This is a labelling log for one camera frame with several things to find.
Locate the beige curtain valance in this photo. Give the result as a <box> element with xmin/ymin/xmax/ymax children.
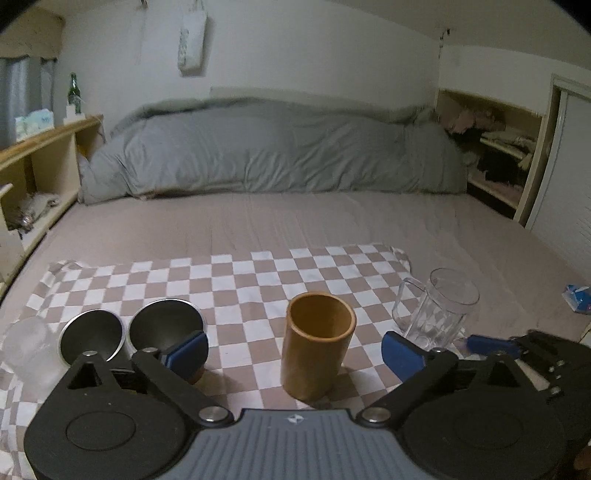
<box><xmin>0</xmin><ymin>8</ymin><xmax>65</xmax><ymax>60</ymax></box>

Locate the grey cloth bundle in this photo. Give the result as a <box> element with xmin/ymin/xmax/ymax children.
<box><xmin>6</xmin><ymin>191</ymin><xmax>62</xmax><ymax>232</ymax></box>

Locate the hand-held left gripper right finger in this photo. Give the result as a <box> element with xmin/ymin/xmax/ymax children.
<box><xmin>358</xmin><ymin>331</ymin><xmax>555</xmax><ymax>428</ymax></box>

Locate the green glass bottle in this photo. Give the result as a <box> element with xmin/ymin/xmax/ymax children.
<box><xmin>67</xmin><ymin>72</ymin><xmax>83</xmax><ymax>116</ymax></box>

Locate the frosted glass cup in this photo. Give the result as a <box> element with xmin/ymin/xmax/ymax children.
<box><xmin>0</xmin><ymin>316</ymin><xmax>71</xmax><ymax>394</ymax></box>

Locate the grey duvet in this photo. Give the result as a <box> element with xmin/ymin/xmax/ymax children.
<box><xmin>76</xmin><ymin>97</ymin><xmax>470</xmax><ymax>205</ymax></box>

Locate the clear glass mug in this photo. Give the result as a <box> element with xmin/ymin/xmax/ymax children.
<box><xmin>392</xmin><ymin>267</ymin><xmax>481</xmax><ymax>352</ymax></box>

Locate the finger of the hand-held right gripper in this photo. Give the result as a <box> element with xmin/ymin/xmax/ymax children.
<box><xmin>464</xmin><ymin>335</ymin><xmax>525</xmax><ymax>359</ymax></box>

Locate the grey curtain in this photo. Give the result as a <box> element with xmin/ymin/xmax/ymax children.
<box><xmin>0</xmin><ymin>55</ymin><xmax>57</xmax><ymax>149</ymax></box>

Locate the wooden headboard shelf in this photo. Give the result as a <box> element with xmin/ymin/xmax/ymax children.
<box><xmin>0</xmin><ymin>113</ymin><xmax>105</xmax><ymax>288</ymax></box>

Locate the brown bamboo cup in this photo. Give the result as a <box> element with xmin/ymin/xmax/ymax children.
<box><xmin>281</xmin><ymin>292</ymin><xmax>357</xmax><ymax>401</ymax></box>

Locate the checkered cloth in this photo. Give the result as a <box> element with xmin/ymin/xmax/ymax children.
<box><xmin>0</xmin><ymin>242</ymin><xmax>468</xmax><ymax>480</ymax></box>

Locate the cream closet shelf unit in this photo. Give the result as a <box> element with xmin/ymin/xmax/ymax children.
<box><xmin>435</xmin><ymin>88</ymin><xmax>546</xmax><ymax>228</ymax></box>

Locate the blue packet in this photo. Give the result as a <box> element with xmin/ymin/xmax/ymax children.
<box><xmin>562</xmin><ymin>283</ymin><xmax>591</xmax><ymax>315</ymax></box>

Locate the pile of folded clothes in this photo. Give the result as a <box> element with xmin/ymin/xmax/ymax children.
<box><xmin>442</xmin><ymin>106</ymin><xmax>539</xmax><ymax>186</ymax></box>

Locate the tissue pack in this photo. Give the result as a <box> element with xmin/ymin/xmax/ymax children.
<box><xmin>14</xmin><ymin>108</ymin><xmax>55</xmax><ymax>142</ymax></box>

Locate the bed with pink sheet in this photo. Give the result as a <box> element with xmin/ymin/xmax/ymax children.
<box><xmin>0</xmin><ymin>185</ymin><xmax>591</xmax><ymax>480</ymax></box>

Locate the white sliding door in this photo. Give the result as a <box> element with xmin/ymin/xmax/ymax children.
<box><xmin>525</xmin><ymin>75</ymin><xmax>591</xmax><ymax>289</ymax></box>

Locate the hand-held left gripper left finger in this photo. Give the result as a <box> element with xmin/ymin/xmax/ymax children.
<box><xmin>58</xmin><ymin>330</ymin><xmax>234</xmax><ymax>426</ymax></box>

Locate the stainless steel cup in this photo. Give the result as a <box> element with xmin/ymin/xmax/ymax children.
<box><xmin>59</xmin><ymin>308</ymin><xmax>126</xmax><ymax>368</ymax></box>
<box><xmin>127</xmin><ymin>299</ymin><xmax>207</xmax><ymax>357</ymax></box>

